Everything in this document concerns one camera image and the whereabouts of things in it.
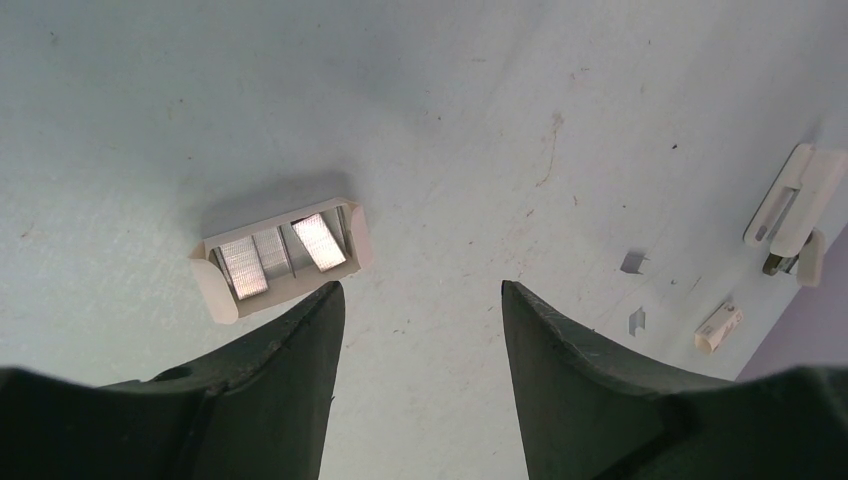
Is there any silver staple strip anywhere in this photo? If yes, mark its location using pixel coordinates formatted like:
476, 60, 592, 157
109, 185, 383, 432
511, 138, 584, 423
628, 307, 646, 337
620, 250, 648, 275

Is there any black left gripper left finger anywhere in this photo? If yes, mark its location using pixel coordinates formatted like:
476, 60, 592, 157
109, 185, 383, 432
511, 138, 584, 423
1, 281, 345, 479

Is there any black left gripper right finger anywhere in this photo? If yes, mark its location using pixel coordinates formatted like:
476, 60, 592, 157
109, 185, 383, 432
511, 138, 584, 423
501, 281, 847, 479

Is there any staple box tray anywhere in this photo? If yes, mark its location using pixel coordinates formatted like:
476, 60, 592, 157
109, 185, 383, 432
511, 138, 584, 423
188, 197, 374, 325

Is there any white stapler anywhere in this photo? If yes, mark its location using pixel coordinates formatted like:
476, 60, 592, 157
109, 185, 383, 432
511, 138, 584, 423
743, 144, 847, 257

